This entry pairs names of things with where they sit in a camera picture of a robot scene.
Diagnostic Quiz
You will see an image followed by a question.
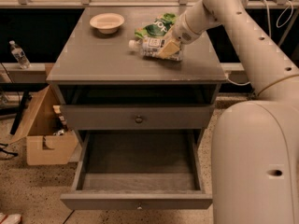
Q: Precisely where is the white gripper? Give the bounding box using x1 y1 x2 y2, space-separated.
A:
158 13 199 59

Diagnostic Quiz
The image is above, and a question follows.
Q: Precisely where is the clear plastic bottle blue label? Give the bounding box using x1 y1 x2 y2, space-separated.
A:
128 37 183 62

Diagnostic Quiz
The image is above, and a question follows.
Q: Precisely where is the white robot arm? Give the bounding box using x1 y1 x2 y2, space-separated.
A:
162 0 299 224

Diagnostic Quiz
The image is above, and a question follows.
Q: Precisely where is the round upper drawer knob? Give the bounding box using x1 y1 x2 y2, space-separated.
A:
135 116 143 124

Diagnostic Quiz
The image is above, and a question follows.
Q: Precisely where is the closed grey upper drawer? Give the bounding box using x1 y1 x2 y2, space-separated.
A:
60 105 214 130

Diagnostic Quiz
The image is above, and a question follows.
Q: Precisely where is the open grey lower drawer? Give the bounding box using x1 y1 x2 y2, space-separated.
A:
61 130 212 210

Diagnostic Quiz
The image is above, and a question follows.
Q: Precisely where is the clear water bottle on ledge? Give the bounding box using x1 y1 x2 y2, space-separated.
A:
9 40 30 69

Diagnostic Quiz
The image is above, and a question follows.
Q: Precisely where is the green chip bag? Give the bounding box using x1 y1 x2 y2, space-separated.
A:
135 13 178 39

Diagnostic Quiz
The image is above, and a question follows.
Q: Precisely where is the white paper bowl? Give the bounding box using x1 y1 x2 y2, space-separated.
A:
90 13 124 35

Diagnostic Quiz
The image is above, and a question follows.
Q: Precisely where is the grey wooden cabinet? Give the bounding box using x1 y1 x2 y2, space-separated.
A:
48 7 225 137

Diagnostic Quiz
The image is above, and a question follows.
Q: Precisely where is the brown cardboard box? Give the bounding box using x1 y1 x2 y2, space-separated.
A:
11 86 78 165

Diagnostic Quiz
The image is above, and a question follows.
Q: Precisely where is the red white object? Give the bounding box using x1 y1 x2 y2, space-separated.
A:
0 213 21 224

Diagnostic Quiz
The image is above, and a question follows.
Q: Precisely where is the white cable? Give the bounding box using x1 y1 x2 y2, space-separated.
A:
226 0 295 87

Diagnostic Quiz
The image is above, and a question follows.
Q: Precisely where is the black cable on floor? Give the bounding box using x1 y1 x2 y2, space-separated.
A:
0 142 19 158

